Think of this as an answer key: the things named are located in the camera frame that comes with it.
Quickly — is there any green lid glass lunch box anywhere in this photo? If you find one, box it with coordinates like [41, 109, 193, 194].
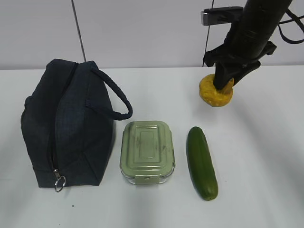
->
[120, 121, 176, 185]

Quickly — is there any dark navy fabric lunch bag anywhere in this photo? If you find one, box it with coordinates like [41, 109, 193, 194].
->
[20, 59, 133, 192]

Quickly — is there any yellow squash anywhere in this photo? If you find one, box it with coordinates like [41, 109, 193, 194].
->
[199, 74, 234, 107]

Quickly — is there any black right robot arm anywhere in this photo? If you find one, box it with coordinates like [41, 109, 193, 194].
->
[201, 0, 291, 90]

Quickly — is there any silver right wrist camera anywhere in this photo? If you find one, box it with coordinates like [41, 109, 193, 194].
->
[201, 6, 243, 26]

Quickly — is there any silver zipper pull ring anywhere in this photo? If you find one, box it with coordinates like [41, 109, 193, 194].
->
[54, 169, 67, 192]

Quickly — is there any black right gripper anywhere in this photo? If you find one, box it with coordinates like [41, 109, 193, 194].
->
[203, 36, 276, 90]

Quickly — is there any green cucumber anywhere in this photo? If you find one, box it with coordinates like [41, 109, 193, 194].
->
[186, 126, 219, 201]

